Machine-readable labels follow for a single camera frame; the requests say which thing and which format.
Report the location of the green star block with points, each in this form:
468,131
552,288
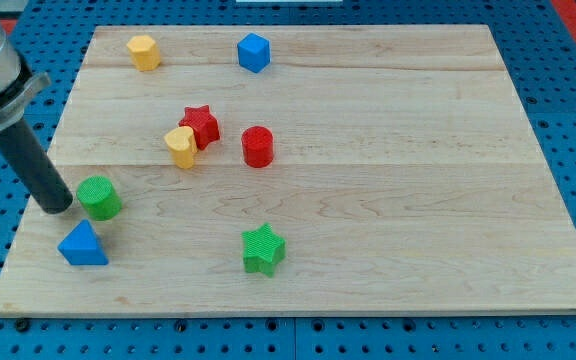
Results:
263,250

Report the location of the red star block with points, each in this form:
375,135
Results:
204,124

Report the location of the wooden board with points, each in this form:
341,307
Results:
407,181

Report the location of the red cylinder block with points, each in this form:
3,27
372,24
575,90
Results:
258,146

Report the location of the yellow heart block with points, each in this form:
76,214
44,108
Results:
182,146

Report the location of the blue cube block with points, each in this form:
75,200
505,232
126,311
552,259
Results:
254,52

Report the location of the green cylinder block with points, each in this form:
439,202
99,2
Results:
99,198

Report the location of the yellow hexagon block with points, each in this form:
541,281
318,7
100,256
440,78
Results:
144,52

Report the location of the blue triangle block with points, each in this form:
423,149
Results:
82,247

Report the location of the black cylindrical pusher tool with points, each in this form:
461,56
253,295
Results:
25,155

